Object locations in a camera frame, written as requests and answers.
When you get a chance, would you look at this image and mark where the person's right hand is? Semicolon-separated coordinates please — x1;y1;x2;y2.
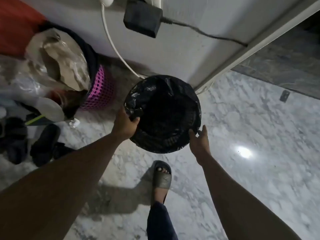
188;125;212;166

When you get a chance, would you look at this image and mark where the person's left hand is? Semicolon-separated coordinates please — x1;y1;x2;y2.
111;106;141;143

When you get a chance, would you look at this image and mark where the black bin with liner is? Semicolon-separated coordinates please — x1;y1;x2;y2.
124;75;202;154

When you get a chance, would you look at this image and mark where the person's left forearm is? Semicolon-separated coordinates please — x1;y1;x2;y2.
0;130;125;240

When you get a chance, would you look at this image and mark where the person's right forearm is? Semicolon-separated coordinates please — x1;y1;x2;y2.
199;153;303;240

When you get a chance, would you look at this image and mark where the person's right dark slide sandal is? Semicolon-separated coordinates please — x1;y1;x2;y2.
151;160;172;205

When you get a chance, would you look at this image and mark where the person's right foot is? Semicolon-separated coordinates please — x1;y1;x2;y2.
151;167;171;207

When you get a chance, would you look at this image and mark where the pink mesh basket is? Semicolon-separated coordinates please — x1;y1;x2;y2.
80;65;116;111

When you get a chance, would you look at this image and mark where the navy trouser leg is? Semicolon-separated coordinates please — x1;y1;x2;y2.
146;201;178;240

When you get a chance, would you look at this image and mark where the crumpled clear plastic bag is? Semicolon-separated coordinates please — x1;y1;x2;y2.
24;28;92;92

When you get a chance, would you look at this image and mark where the black power adapter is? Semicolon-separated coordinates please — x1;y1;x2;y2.
123;0;163;39

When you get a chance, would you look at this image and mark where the clear plastic wrap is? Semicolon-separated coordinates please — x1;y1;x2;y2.
0;70;50;103

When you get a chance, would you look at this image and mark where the red cloth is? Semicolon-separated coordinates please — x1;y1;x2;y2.
0;0;47;58

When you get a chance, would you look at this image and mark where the white cable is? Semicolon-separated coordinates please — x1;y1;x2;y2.
100;1;147;80

